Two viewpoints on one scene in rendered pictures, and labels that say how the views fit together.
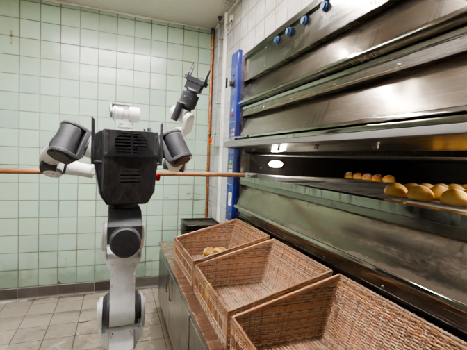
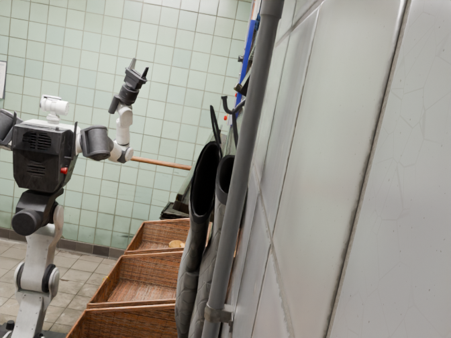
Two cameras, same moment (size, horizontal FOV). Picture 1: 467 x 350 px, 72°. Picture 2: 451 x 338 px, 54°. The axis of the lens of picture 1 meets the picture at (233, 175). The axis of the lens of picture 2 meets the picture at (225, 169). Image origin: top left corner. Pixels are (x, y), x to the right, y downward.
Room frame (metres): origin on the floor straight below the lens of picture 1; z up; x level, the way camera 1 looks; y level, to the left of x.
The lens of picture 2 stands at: (-0.26, -1.01, 1.73)
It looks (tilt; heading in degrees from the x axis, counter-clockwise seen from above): 11 degrees down; 20
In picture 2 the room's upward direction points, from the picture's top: 10 degrees clockwise
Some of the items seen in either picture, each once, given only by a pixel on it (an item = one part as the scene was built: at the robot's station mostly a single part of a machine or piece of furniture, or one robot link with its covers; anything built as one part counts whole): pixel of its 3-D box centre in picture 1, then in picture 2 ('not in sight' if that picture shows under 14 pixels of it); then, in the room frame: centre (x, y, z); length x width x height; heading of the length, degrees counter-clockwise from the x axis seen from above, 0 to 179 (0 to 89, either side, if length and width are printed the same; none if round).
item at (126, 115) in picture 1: (126, 117); (56, 109); (1.41, 0.47, 1.47); 0.10 x 0.07 x 0.09; 116
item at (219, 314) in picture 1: (255, 282); (154, 288); (1.51, -0.12, 0.72); 0.56 x 0.49 x 0.28; 20
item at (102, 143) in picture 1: (126, 163); (46, 153); (1.35, 0.45, 1.27); 0.34 x 0.30 x 0.36; 116
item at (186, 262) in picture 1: (217, 247); (172, 243); (2.08, 0.08, 0.72); 0.56 x 0.49 x 0.28; 21
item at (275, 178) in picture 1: (279, 176); not in sight; (2.26, -0.33, 1.19); 0.55 x 0.36 x 0.03; 20
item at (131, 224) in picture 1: (124, 227); (37, 208); (1.32, 0.44, 1.00); 0.28 x 0.13 x 0.18; 21
